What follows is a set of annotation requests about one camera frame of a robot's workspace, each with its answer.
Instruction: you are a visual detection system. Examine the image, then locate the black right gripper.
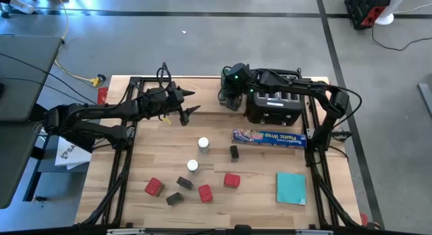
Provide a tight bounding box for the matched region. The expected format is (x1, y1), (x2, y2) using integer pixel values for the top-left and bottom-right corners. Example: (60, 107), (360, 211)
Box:
(227, 62), (253, 111)

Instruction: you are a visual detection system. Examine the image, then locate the black metal table frame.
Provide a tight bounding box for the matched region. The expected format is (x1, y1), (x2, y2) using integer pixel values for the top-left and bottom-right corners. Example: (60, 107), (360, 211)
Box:
(79, 75), (364, 229)

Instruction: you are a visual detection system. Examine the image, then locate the white floor stand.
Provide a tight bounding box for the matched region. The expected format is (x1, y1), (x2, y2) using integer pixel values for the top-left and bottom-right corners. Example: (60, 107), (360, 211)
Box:
(374, 0), (411, 26)

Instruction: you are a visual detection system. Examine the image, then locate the red lid smoked paprika tin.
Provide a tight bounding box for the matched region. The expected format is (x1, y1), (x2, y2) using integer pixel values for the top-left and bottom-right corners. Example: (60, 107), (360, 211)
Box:
(144, 177), (165, 198)
(197, 184), (214, 204)
(223, 173), (242, 189)

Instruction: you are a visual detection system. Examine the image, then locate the white lid bagel seasoning jar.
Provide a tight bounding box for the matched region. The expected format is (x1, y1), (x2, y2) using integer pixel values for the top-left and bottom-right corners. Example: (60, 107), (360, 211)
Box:
(197, 136), (211, 155)
(186, 159), (200, 176)

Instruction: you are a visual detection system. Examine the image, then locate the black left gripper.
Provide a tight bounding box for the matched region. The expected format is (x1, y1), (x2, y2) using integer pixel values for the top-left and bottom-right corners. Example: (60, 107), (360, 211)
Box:
(145, 82), (201, 127)

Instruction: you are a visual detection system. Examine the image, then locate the black floor cable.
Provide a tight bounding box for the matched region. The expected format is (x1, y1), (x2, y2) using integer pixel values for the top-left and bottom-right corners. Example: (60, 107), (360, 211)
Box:
(371, 24), (432, 52)

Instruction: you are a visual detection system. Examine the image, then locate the yellow extension cable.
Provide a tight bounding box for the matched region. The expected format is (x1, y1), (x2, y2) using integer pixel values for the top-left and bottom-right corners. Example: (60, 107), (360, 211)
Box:
(53, 0), (107, 88)

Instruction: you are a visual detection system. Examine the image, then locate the blue plastic wrap box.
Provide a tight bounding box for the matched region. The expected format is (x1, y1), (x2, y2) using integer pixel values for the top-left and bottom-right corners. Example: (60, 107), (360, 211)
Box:
(231, 128), (307, 150)

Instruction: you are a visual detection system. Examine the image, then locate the person's foot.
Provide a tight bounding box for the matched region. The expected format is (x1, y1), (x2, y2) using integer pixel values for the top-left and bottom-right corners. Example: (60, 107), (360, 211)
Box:
(9, 0), (35, 15)

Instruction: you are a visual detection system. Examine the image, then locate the teal square cloth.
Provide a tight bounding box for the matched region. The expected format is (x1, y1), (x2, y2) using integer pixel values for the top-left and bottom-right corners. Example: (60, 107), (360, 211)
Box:
(275, 172), (307, 206)

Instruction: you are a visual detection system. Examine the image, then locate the grey desk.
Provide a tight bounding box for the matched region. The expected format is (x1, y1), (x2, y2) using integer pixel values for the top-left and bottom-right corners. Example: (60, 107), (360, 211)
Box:
(0, 122), (43, 209)
(0, 35), (64, 123)

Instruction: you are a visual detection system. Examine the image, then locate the white printed paper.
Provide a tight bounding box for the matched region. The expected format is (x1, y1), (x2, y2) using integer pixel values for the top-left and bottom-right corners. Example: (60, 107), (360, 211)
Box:
(54, 136), (92, 171)

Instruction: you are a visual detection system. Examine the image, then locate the white cable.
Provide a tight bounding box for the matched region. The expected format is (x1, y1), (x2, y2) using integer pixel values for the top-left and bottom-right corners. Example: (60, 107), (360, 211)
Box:
(393, 3), (432, 15)

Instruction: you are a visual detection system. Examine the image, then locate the black four slot toaster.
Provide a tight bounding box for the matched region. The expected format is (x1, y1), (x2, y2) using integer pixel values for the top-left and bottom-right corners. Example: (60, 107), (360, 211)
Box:
(246, 68), (306, 126)

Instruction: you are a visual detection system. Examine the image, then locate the red and black crate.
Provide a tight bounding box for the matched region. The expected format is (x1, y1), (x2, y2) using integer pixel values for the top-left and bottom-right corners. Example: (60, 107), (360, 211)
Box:
(344, 0), (394, 30)

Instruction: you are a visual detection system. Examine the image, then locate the thin black cable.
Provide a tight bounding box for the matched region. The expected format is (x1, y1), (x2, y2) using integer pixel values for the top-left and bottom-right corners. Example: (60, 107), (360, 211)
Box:
(0, 52), (99, 106)
(0, 76), (99, 106)

